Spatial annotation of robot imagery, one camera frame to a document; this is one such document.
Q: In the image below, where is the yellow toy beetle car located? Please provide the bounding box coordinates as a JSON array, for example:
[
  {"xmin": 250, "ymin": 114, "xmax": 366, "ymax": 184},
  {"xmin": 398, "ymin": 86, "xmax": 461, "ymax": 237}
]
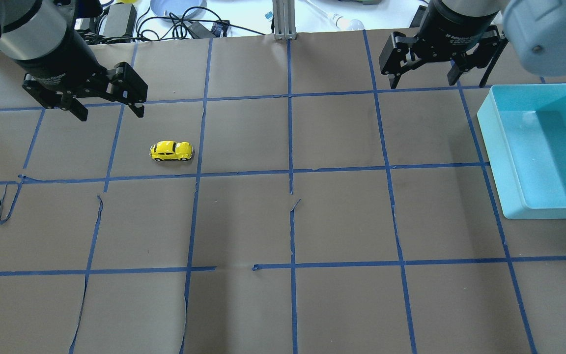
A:
[{"xmin": 149, "ymin": 141, "xmax": 195, "ymax": 162}]

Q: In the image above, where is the black power adapter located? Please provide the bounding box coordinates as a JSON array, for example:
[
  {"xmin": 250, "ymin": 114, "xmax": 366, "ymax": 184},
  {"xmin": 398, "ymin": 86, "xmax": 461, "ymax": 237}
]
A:
[{"xmin": 100, "ymin": 2, "xmax": 137, "ymax": 39}]

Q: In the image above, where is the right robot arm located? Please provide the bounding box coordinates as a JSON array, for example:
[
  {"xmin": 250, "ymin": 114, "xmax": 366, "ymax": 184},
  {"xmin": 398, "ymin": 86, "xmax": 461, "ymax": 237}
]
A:
[{"xmin": 379, "ymin": 0, "xmax": 566, "ymax": 89}]

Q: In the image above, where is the aluminium frame post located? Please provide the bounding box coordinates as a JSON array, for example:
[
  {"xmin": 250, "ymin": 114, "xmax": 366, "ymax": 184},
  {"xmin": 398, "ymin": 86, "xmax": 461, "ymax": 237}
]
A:
[{"xmin": 272, "ymin": 0, "xmax": 297, "ymax": 40}]

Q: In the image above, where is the black cable bundle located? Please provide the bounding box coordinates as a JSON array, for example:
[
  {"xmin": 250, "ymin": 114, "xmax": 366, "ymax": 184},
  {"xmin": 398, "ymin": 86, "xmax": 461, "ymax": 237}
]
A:
[{"xmin": 136, "ymin": 6, "xmax": 232, "ymax": 41}]

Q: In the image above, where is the light blue plastic bin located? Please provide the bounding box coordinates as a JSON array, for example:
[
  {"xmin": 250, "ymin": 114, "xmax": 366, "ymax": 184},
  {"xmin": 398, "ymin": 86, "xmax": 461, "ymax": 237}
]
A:
[{"xmin": 478, "ymin": 83, "xmax": 566, "ymax": 219}]

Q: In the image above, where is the white light bulb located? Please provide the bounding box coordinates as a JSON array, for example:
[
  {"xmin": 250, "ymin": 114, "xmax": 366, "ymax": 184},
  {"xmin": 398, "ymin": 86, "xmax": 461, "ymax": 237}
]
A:
[{"xmin": 328, "ymin": 13, "xmax": 365, "ymax": 31}]

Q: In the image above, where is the blue round plate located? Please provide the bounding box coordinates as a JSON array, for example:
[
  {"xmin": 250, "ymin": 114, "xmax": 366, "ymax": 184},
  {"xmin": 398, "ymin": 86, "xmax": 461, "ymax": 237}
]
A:
[{"xmin": 149, "ymin": 0, "xmax": 207, "ymax": 22}]

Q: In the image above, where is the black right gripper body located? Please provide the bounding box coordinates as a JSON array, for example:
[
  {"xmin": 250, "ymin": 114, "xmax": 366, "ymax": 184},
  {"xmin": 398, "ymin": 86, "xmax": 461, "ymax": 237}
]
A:
[{"xmin": 415, "ymin": 0, "xmax": 499, "ymax": 62}]

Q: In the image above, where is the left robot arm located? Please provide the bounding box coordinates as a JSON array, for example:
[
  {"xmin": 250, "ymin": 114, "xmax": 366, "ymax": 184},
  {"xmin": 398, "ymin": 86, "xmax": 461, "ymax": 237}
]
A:
[{"xmin": 0, "ymin": 0, "xmax": 148, "ymax": 121}]

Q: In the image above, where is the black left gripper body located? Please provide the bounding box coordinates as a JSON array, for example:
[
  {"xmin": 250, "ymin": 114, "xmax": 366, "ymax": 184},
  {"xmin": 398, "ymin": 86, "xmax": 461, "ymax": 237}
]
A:
[{"xmin": 14, "ymin": 29, "xmax": 108, "ymax": 108}]

